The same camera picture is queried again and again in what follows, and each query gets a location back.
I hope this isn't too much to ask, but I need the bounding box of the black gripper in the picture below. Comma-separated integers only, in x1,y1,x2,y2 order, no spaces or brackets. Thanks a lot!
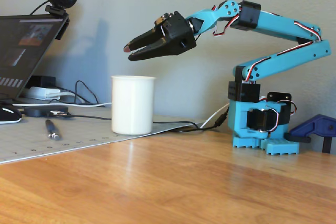
123,10,197,62

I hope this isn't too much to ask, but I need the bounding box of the blue and black pen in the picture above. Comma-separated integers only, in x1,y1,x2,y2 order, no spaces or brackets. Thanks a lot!
44,119,62,141

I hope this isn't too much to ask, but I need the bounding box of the teal robot arm with base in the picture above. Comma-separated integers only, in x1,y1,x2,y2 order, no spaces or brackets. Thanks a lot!
185,0,331,156

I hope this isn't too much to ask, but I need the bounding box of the white ceramic mug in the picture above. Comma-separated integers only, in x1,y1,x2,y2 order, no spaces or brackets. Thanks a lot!
110,75,156,136

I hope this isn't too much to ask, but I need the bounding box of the black power adapter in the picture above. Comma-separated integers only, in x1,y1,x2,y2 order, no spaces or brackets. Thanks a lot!
30,75,56,88

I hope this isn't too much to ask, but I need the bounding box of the grey gridded cutting mat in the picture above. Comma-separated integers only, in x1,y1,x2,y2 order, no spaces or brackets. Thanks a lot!
0,107,208,166

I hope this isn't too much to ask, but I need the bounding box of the white power adapter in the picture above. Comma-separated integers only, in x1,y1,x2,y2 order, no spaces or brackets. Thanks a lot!
25,86,62,101

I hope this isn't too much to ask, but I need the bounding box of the black USB hub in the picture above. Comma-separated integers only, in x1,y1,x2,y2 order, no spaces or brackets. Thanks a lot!
23,105,70,118

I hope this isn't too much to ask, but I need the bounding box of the laptop screen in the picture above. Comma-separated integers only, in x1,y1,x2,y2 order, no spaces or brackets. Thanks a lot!
0,14,67,104

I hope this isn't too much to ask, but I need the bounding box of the black computer mouse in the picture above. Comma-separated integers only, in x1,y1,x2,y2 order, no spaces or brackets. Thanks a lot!
0,102,22,125

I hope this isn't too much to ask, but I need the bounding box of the dark blue clamp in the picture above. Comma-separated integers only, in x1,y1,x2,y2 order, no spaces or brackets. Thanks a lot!
284,113,336,154

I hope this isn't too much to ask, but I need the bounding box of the thin black looped cable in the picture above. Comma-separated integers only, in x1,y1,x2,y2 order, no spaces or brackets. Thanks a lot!
75,79,101,104

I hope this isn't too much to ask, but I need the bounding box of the thin white adapter cable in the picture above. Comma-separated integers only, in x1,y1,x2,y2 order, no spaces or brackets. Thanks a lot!
12,91,112,108

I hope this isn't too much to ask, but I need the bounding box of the white USB cable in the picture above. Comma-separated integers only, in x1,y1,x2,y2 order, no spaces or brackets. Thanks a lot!
199,102,230,129

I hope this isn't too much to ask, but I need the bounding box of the black cable with ferrite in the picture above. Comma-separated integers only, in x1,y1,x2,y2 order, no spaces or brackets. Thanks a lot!
67,112,229,133

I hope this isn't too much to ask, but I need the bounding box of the thin black webcam cable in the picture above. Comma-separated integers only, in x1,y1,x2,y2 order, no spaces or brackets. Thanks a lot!
29,0,50,15

